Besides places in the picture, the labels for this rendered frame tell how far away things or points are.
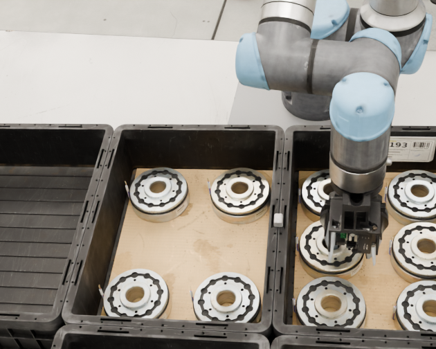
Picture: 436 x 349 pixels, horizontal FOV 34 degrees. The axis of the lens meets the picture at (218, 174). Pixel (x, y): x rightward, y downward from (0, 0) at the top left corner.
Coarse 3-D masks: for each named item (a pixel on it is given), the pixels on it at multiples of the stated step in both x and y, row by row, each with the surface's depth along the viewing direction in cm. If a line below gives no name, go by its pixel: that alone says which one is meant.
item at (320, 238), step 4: (320, 236) 112; (316, 240) 112; (320, 240) 112; (316, 244) 111; (320, 244) 111; (320, 248) 111; (324, 248) 111; (340, 248) 110; (344, 248) 110; (320, 252) 111; (324, 252) 110; (328, 252) 110; (336, 252) 110; (340, 252) 110; (332, 256) 110
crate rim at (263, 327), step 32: (128, 128) 124; (160, 128) 123; (192, 128) 122; (224, 128) 122; (256, 128) 121; (96, 192) 115; (96, 224) 111; (64, 320) 99; (96, 320) 99; (128, 320) 98; (160, 320) 98
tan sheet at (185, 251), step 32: (192, 192) 126; (128, 224) 122; (160, 224) 122; (192, 224) 121; (224, 224) 120; (256, 224) 120; (128, 256) 118; (160, 256) 117; (192, 256) 117; (224, 256) 116; (256, 256) 115; (192, 288) 112; (192, 320) 109
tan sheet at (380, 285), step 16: (304, 176) 126; (384, 192) 122; (304, 224) 119; (400, 224) 117; (384, 240) 115; (384, 256) 113; (304, 272) 112; (368, 272) 111; (384, 272) 111; (368, 288) 109; (384, 288) 109; (400, 288) 109; (368, 304) 107; (384, 304) 107; (368, 320) 106; (384, 320) 105
